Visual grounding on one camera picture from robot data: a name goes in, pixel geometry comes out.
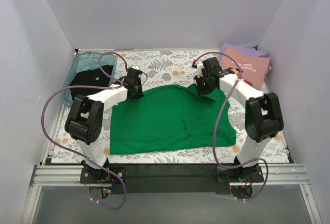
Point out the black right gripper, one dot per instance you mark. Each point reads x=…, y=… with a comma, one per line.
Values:
x=202, y=89

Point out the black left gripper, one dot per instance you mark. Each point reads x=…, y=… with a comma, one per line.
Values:
x=136, y=91

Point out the green t shirt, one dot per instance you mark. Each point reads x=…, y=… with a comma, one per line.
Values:
x=169, y=118

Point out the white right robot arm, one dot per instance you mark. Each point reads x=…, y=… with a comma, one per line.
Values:
x=263, y=116

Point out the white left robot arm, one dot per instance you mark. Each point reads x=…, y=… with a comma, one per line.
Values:
x=84, y=122

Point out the lavender folded t shirt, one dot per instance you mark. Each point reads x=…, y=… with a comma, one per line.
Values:
x=225, y=62

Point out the black t shirt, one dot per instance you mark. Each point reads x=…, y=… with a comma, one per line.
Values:
x=93, y=77

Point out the pink folded t shirt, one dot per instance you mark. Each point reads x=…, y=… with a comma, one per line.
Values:
x=254, y=69

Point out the blue plastic basket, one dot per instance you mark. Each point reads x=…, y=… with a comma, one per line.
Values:
x=84, y=62

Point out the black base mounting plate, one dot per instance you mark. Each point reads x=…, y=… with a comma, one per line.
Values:
x=174, y=178

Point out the aluminium frame rail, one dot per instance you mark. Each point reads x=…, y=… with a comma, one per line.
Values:
x=76, y=175

